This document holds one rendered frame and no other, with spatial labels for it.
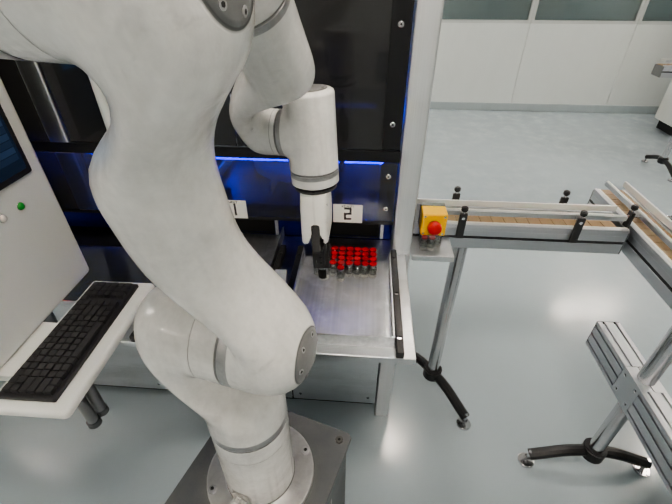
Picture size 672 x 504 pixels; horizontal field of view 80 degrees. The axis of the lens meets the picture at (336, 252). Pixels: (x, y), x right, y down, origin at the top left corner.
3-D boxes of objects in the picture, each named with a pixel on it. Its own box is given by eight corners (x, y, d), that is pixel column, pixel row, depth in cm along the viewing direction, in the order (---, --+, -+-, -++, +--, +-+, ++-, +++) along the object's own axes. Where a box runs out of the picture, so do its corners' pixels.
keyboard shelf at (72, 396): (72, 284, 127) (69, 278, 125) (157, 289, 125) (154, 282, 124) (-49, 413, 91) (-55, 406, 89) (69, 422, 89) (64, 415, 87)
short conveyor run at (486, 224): (406, 248, 132) (411, 206, 123) (403, 223, 145) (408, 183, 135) (621, 257, 128) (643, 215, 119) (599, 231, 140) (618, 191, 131)
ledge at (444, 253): (408, 235, 135) (408, 230, 134) (446, 237, 134) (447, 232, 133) (411, 260, 124) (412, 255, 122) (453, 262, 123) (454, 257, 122)
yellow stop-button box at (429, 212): (417, 222, 123) (420, 201, 119) (441, 223, 123) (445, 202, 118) (419, 236, 117) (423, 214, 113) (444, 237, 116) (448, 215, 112)
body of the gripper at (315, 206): (298, 168, 75) (304, 220, 81) (289, 191, 67) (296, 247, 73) (338, 167, 74) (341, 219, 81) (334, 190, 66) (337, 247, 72)
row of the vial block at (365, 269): (314, 271, 116) (313, 258, 113) (376, 273, 115) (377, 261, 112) (313, 275, 114) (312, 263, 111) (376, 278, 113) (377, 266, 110)
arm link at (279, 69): (138, 35, 42) (251, 165, 71) (279, 29, 39) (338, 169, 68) (158, -33, 44) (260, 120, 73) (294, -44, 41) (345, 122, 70)
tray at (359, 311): (304, 256, 122) (303, 247, 120) (389, 260, 120) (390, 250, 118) (283, 341, 95) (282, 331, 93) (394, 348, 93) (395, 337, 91)
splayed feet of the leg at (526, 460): (514, 450, 162) (524, 431, 154) (642, 460, 159) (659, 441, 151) (520, 470, 156) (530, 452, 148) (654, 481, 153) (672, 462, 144)
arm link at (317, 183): (294, 158, 74) (296, 173, 75) (286, 177, 66) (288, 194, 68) (340, 157, 73) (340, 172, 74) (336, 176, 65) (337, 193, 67)
